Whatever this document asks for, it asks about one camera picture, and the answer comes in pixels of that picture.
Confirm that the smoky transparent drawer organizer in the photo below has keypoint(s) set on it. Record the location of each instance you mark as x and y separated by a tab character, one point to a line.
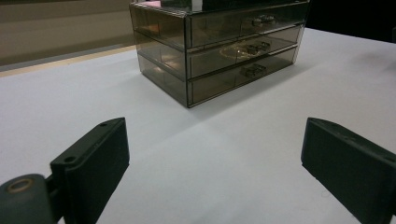
162	25

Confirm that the beige wooden furniture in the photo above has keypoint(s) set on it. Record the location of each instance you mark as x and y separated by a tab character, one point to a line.
62	31

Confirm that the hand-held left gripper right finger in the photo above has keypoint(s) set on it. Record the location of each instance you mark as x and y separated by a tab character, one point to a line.
351	168

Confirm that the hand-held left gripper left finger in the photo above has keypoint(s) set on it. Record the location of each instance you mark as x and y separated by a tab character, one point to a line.
93	168

